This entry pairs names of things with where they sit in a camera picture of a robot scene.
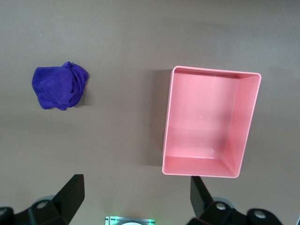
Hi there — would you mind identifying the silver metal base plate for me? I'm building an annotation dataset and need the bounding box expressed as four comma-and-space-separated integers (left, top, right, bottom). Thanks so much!
105, 216, 156, 225

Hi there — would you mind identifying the purple microfiber cloth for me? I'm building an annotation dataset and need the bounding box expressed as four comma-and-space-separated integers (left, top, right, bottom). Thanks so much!
31, 61, 90, 111

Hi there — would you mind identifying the pink plastic rectangular box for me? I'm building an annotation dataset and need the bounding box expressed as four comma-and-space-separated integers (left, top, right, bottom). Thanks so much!
161, 65, 262, 179

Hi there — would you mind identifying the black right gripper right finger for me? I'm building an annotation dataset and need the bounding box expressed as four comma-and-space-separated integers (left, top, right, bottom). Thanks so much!
187, 176, 282, 225

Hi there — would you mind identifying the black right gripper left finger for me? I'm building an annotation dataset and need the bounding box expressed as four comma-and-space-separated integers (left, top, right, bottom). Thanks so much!
0, 174, 85, 225

